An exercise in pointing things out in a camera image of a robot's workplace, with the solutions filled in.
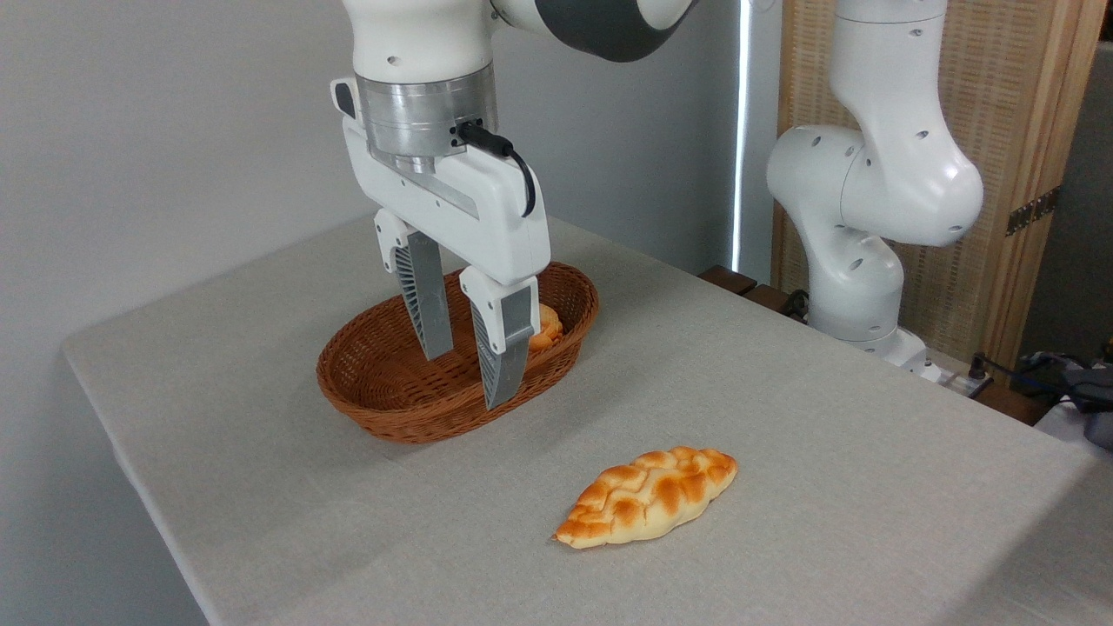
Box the dark grey bag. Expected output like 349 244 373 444
1019 341 1113 450

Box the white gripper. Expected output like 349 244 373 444
330 77 552 410

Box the vertical white light strip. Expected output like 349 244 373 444
731 0 753 275

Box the wooden rattan folding screen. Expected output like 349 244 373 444
772 0 1110 375

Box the grey tablecloth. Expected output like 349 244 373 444
61 213 1113 626

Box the metal screen hinge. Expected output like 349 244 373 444
1006 186 1062 237

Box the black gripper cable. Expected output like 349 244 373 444
454 120 538 218

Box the braided golden bread loaf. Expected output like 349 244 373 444
553 446 739 550

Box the small golden bread roll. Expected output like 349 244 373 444
529 303 564 352

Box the dark wooden block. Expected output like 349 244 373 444
743 284 796 316
698 265 758 296

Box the brown wicker basket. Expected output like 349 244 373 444
316 261 600 445

